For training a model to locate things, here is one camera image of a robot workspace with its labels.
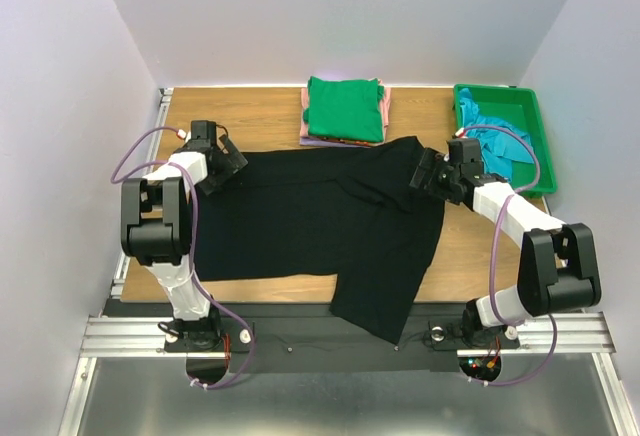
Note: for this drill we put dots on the folded orange t shirt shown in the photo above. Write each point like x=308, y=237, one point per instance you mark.
x=349, y=142

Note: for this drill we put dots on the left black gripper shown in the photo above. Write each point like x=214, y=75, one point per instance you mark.
x=234, y=163

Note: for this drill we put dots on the folded pink t shirt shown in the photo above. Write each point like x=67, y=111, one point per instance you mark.
x=384, y=109

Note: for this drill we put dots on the green plastic tray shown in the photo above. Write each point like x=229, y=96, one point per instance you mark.
x=518, y=106

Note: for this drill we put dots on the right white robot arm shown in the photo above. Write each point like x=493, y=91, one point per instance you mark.
x=558, y=269

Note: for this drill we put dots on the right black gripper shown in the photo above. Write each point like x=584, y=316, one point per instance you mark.
x=426, y=172

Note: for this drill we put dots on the aluminium frame rail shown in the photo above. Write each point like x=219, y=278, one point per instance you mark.
x=128, y=336

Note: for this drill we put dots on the folded green t shirt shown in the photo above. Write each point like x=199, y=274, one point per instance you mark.
x=347, y=110

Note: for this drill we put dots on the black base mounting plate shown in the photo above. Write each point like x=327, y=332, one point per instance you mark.
x=306, y=338

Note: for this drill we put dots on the folded lavender t shirt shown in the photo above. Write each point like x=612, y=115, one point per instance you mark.
x=314, y=142

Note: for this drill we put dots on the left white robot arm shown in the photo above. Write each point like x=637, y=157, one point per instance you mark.
x=158, y=226

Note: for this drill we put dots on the black t shirt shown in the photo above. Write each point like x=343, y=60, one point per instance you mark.
x=348, y=212

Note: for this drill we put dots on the teal t shirt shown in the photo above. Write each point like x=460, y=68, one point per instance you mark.
x=499, y=140

